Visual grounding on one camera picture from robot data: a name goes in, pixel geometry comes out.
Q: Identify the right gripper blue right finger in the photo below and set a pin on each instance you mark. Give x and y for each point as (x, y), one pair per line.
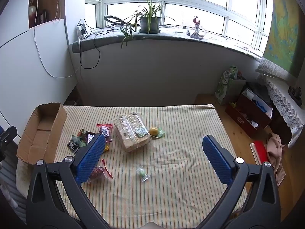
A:
(251, 199)

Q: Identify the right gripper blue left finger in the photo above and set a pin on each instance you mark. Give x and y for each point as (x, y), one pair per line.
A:
(55, 197)

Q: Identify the red clear snack bag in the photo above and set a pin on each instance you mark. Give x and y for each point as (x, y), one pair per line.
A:
(100, 172)

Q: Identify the black patterned candy packet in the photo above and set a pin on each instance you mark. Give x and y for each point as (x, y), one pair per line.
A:
(73, 144)

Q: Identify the red blue cartoon packet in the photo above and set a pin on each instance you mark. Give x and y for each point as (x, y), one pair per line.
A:
(81, 138)

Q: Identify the snickers bar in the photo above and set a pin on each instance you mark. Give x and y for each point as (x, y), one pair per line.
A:
(89, 136)

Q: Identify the red clear dried fruit bag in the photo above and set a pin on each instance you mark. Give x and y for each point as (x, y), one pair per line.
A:
(106, 130)

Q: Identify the small green candy wrapper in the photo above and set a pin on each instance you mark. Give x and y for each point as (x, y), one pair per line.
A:
(142, 174)

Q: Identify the bread loaf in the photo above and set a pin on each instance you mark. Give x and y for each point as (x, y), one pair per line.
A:
(131, 132)

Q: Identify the yellow ball candy wrapper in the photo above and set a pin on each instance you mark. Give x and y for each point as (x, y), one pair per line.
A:
(156, 132)

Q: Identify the yellow candy packet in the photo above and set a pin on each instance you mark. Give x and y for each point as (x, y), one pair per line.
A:
(106, 148)

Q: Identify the brown cardboard box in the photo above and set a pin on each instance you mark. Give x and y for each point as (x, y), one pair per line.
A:
(42, 134)

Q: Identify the beige cloth on floor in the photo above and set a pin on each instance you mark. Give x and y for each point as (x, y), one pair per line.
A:
(274, 153)

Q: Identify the white cabinet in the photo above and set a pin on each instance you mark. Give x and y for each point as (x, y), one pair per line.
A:
(35, 65)

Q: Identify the red open box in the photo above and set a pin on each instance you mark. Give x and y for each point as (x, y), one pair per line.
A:
(250, 112)

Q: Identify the striped tablecloth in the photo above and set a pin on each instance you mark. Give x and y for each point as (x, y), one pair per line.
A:
(182, 188)

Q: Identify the green paper bag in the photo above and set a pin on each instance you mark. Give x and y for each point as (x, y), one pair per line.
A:
(230, 85)

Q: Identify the white lace cloth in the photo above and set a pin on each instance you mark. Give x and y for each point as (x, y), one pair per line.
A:
(277, 80)

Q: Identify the white power strip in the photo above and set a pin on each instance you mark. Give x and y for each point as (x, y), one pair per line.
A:
(81, 30)

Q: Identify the grey window sill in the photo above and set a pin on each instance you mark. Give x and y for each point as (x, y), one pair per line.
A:
(101, 38)

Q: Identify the white red figurine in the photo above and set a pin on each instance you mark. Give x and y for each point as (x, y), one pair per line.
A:
(199, 32)

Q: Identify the potted spider plant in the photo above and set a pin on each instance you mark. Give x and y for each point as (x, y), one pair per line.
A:
(147, 18)

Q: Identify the wall map poster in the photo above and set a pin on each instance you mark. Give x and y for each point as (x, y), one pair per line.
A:
(285, 40)

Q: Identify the black ring light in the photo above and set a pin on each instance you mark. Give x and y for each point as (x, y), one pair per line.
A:
(114, 20)

